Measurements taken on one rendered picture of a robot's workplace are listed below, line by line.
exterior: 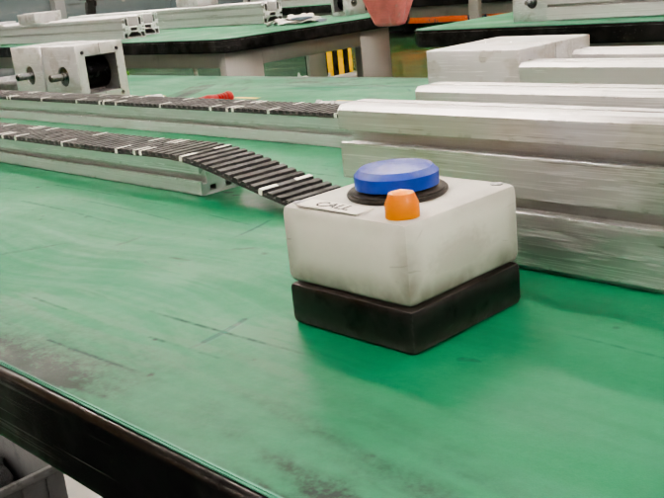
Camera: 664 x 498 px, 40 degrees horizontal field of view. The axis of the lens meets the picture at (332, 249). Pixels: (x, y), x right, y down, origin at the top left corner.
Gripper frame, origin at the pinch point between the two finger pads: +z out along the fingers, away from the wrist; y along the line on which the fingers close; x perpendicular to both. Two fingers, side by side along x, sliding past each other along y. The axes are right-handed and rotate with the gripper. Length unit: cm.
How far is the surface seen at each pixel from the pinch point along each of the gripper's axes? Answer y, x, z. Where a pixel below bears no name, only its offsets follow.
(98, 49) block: 43, 106, 6
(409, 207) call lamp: -3.3, -3.4, 8.0
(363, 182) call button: -2.1, 0.6, 7.6
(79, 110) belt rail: 28, 86, 13
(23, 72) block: 39, 125, 9
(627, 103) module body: 15.2, -2.7, 6.8
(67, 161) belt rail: 10, 55, 13
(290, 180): 12.1, 23.4, 12.8
